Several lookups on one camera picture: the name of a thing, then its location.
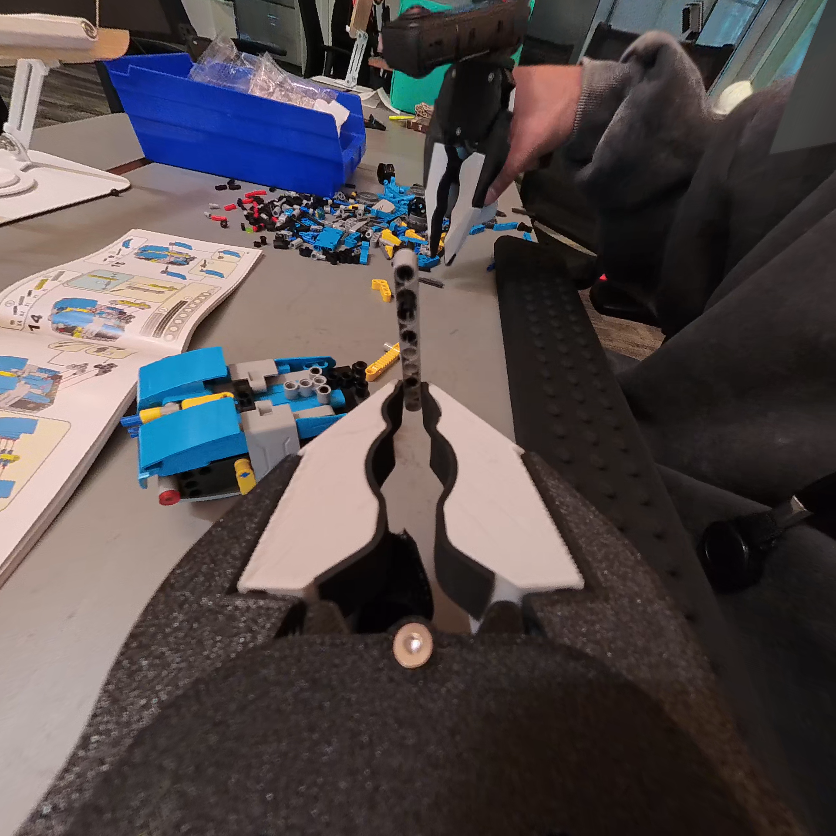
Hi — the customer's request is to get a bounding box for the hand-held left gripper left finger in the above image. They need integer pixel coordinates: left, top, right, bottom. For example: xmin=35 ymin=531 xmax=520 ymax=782
xmin=236 ymin=381 xmax=402 ymax=593

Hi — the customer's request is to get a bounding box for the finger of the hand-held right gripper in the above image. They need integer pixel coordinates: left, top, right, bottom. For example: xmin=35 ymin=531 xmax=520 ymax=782
xmin=423 ymin=139 xmax=461 ymax=260
xmin=443 ymin=152 xmax=502 ymax=266

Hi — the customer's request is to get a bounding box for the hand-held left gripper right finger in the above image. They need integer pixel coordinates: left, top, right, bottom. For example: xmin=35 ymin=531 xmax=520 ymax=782
xmin=423 ymin=382 xmax=585 ymax=618

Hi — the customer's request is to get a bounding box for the grey perforated brick beam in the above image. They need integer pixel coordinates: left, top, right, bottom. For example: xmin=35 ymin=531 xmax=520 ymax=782
xmin=392 ymin=248 xmax=424 ymax=412

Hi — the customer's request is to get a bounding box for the pile of brick pieces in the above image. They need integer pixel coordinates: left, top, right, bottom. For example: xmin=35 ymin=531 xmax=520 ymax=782
xmin=202 ymin=163 xmax=533 ymax=272

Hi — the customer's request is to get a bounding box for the grey desk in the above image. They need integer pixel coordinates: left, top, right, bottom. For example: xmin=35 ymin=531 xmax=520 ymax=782
xmin=0 ymin=104 xmax=543 ymax=836

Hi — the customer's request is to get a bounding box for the person's right hand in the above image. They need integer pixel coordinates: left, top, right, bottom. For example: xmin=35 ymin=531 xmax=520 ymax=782
xmin=485 ymin=64 xmax=585 ymax=206

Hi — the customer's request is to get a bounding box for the black dimpled edge pad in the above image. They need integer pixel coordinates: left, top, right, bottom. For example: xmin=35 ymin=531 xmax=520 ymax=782
xmin=493 ymin=234 xmax=732 ymax=667

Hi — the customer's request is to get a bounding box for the blue brick vehicle model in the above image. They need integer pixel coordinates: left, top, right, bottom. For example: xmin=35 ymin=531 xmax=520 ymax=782
xmin=121 ymin=346 xmax=401 ymax=507

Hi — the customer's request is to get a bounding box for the heap of clear plastic bags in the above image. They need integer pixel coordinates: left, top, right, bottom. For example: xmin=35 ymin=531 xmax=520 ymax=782
xmin=189 ymin=36 xmax=354 ymax=128

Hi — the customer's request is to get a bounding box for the blue plastic bin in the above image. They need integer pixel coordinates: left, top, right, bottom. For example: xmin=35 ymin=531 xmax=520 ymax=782
xmin=104 ymin=54 xmax=367 ymax=198

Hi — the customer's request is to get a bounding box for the building instruction booklet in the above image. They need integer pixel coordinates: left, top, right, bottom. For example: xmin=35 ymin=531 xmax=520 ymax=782
xmin=0 ymin=229 xmax=263 ymax=585

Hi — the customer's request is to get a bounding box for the white laptop stand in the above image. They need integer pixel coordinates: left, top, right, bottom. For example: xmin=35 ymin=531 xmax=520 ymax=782
xmin=0 ymin=13 xmax=131 ymax=226

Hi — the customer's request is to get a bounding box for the black shoulder strap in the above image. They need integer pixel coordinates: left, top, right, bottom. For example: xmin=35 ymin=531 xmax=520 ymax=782
xmin=702 ymin=493 xmax=814 ymax=592

